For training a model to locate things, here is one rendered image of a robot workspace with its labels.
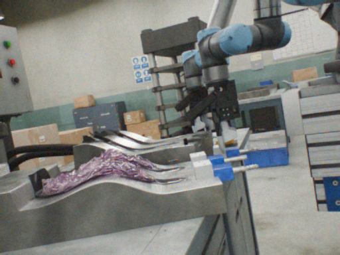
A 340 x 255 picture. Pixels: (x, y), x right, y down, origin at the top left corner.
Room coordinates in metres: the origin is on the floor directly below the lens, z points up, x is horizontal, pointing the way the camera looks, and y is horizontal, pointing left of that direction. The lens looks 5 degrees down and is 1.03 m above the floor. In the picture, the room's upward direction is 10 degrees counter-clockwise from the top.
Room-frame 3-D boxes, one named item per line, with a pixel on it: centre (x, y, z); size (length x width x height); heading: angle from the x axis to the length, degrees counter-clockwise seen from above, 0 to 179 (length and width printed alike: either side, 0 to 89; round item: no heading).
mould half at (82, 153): (1.11, 0.14, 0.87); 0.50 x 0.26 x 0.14; 72
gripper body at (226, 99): (1.03, -0.17, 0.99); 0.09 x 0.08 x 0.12; 80
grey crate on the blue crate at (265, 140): (4.18, -1.05, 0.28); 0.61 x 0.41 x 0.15; 69
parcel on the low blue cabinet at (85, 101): (8.34, 1.95, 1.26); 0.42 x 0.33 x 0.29; 69
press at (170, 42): (5.76, -0.49, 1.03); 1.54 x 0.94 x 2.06; 159
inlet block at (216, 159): (0.80, -0.10, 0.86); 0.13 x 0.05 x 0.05; 89
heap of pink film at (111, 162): (0.75, 0.17, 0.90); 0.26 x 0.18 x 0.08; 89
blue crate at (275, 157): (4.18, -1.05, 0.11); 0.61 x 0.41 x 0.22; 69
